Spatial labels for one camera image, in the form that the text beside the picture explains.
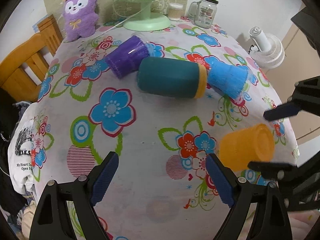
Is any floral tablecloth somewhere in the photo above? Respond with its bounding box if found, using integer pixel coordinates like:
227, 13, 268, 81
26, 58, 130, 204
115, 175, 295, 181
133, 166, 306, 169
31, 19, 281, 239

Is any wooden chair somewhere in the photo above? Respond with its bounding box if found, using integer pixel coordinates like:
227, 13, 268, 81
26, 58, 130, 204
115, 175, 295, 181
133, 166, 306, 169
0, 15, 63, 102

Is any orange plastic cup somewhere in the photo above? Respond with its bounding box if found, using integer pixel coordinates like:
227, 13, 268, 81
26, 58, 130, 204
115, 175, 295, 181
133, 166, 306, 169
218, 124, 275, 172

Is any purple plush toy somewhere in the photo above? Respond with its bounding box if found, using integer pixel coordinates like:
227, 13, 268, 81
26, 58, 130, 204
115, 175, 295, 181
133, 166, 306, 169
63, 0, 99, 42

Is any purple plastic cup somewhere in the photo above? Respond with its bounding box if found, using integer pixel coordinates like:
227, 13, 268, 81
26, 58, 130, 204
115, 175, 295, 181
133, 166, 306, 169
104, 35, 153, 79

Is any white printed t-shirt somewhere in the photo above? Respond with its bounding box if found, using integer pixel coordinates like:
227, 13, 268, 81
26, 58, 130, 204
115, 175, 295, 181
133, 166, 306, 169
8, 103, 46, 202

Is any glass mug jar green lid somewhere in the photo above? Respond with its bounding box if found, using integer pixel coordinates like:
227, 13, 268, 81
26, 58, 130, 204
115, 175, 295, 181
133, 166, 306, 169
188, 0, 219, 29

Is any blue plastic cup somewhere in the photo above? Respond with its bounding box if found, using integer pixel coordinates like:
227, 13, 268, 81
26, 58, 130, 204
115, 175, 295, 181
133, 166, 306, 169
207, 61, 248, 99

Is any teal cylinder with yellow band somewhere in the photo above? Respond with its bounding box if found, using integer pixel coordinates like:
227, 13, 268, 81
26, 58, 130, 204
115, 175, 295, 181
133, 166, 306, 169
137, 56, 207, 99

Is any cotton swab container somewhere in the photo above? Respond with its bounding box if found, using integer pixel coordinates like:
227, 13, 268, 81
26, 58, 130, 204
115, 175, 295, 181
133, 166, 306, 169
167, 3, 183, 21

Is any white small fan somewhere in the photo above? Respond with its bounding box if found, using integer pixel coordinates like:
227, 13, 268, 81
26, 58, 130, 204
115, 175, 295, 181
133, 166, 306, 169
249, 26, 285, 69

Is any white fan power cord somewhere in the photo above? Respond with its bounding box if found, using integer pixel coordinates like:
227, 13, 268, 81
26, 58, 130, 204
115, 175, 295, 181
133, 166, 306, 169
107, 0, 154, 32

